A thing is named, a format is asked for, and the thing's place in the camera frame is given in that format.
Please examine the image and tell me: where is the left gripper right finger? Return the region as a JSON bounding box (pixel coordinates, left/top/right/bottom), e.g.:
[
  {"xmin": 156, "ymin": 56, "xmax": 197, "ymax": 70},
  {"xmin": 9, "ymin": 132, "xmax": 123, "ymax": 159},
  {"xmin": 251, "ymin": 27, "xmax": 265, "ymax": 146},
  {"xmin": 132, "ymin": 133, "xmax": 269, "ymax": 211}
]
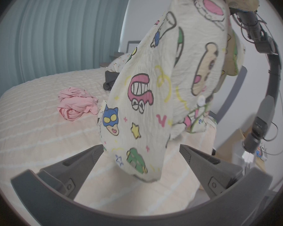
[{"xmin": 179, "ymin": 144, "xmax": 244, "ymax": 200}]

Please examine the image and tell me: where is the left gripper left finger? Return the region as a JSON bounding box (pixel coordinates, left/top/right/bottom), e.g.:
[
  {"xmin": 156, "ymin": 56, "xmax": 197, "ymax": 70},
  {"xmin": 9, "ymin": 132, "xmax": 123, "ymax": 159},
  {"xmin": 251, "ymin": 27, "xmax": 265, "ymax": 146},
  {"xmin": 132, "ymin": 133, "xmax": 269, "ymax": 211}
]
[{"xmin": 39, "ymin": 144, "xmax": 104, "ymax": 200}]

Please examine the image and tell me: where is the white printed pyjama top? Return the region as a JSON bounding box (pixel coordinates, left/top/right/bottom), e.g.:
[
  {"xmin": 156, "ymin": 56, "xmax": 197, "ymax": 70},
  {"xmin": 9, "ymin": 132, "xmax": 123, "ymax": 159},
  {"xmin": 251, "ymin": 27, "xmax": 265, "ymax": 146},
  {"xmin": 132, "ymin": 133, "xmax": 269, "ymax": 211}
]
[{"xmin": 98, "ymin": 0, "xmax": 260, "ymax": 183}]

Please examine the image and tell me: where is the bed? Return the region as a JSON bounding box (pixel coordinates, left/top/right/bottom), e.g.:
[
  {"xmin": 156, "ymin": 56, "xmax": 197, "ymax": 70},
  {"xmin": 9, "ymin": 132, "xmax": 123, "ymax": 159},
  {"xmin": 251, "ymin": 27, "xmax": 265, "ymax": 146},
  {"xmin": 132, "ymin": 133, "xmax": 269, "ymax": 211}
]
[{"xmin": 0, "ymin": 40, "xmax": 247, "ymax": 212}]

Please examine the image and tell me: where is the pile of clothes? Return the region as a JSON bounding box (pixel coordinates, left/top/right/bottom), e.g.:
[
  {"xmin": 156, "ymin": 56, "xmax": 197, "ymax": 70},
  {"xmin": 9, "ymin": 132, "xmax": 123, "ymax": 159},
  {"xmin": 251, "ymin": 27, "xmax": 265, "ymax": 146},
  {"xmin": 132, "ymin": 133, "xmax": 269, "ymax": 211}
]
[{"xmin": 103, "ymin": 71, "xmax": 120, "ymax": 91}]

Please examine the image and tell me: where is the pink garment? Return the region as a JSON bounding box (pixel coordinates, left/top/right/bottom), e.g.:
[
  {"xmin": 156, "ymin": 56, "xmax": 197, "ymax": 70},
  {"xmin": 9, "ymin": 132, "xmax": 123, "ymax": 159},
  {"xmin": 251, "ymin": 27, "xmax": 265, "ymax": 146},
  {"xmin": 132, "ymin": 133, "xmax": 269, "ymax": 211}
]
[{"xmin": 57, "ymin": 87, "xmax": 99, "ymax": 121}]

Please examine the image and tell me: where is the white printed pillow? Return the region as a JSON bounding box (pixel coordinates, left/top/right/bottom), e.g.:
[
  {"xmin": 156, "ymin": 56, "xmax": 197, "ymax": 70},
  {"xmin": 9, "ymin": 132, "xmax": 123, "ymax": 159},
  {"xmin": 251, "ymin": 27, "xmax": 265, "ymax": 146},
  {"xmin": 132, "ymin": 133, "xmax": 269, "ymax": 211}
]
[{"xmin": 108, "ymin": 52, "xmax": 135, "ymax": 73}]

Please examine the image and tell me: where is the grey bedside table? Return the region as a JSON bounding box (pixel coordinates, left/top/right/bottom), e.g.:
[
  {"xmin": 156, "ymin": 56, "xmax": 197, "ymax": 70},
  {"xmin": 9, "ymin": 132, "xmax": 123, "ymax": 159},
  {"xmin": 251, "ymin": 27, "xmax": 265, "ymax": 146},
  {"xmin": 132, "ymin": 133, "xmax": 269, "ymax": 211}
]
[{"xmin": 100, "ymin": 51, "xmax": 126, "ymax": 68}]

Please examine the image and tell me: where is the blue-green curtain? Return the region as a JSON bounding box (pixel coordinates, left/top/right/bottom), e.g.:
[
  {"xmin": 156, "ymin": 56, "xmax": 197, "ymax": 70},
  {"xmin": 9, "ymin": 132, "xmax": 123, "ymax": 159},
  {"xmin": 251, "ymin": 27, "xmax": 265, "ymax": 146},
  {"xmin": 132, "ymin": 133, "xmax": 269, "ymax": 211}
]
[{"xmin": 19, "ymin": 0, "xmax": 135, "ymax": 85}]

